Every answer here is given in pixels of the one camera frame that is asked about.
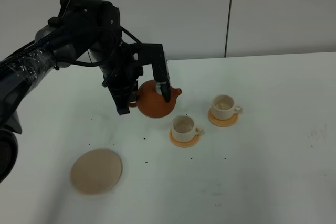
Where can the beige round teapot saucer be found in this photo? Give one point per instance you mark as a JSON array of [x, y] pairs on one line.
[[96, 171]]

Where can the near orange coaster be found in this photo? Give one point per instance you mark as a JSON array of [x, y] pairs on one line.
[[183, 144]]

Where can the near white teacup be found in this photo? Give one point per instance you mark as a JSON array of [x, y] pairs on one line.
[[184, 129]]

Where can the orange coaster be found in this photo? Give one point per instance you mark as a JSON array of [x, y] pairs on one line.
[[222, 123], [183, 144]]

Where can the brown clay teapot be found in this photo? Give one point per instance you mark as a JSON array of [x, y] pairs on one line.
[[152, 104]]

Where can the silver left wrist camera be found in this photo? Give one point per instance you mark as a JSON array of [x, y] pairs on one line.
[[165, 73]]

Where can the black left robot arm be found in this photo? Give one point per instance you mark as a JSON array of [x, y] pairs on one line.
[[85, 33]]

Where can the far orange coaster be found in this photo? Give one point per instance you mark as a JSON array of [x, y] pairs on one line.
[[222, 123]]

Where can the white teacup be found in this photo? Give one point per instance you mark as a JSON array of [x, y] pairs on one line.
[[223, 107], [184, 129]]

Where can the far white teacup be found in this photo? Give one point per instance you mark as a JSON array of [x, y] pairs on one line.
[[223, 107]]

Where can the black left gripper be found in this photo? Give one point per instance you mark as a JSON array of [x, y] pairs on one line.
[[122, 70]]

